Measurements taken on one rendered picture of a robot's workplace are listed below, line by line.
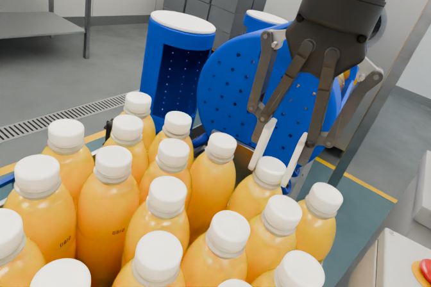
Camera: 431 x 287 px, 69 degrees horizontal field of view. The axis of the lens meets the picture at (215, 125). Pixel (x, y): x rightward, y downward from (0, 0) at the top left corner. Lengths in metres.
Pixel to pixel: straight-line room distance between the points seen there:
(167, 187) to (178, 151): 0.07
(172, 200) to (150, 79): 1.09
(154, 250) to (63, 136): 0.18
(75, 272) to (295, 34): 0.29
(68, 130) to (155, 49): 0.96
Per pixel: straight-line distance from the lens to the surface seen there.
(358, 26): 0.32
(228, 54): 0.61
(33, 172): 0.35
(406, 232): 0.83
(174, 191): 0.33
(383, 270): 0.40
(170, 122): 0.44
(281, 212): 0.35
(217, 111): 0.65
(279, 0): 6.10
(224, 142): 0.43
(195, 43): 1.29
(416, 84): 5.71
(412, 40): 1.95
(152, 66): 1.35
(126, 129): 0.41
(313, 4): 0.32
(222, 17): 4.24
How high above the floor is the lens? 1.34
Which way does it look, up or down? 29 degrees down
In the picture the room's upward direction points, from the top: 16 degrees clockwise
